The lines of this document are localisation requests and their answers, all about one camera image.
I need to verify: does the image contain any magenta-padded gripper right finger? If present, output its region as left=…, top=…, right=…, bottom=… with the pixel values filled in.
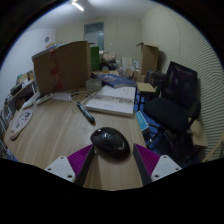
left=132, top=143, right=183, bottom=186

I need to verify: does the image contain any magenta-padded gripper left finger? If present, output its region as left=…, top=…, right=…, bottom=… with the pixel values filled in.
left=44, top=143, right=97, bottom=187

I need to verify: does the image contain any black computer mouse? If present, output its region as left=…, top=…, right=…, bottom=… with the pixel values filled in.
left=89, top=126, right=132, bottom=161

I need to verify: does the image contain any light blue flat box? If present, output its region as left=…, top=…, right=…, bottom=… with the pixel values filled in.
left=134, top=110, right=150, bottom=133

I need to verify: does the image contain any black marker pen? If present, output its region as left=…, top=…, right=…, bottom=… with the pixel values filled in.
left=75, top=102, right=96, bottom=125

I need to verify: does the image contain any black office chair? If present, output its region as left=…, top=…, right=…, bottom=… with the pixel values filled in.
left=142, top=60, right=203, bottom=158

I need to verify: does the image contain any small wooden side table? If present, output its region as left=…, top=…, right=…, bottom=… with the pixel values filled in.
left=135, top=81, right=157, bottom=111

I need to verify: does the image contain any small clear plastic container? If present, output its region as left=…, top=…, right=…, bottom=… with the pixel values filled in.
left=85, top=78, right=103, bottom=93

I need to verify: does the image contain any shelf unit with books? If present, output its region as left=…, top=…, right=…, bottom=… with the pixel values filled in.
left=0, top=99, right=14, bottom=158

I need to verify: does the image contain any blue book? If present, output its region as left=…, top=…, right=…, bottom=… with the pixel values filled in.
left=96, top=73, right=138, bottom=89

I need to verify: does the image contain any long cluttered side desk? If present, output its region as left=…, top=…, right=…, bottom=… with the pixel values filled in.
left=6, top=70, right=38, bottom=105

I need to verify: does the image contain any large brown cardboard box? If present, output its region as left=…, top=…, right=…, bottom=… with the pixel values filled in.
left=31, top=40, right=93, bottom=98

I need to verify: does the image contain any tall open cardboard box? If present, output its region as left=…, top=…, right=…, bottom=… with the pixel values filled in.
left=135, top=41, right=160, bottom=77

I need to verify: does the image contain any green box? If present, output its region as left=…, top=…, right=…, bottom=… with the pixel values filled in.
left=89, top=45, right=101, bottom=72

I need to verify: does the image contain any door with glass pane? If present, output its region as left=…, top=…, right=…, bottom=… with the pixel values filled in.
left=83, top=21, right=105, bottom=51

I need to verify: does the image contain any ceiling light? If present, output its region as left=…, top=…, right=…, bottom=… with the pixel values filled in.
left=70, top=0, right=85, bottom=12

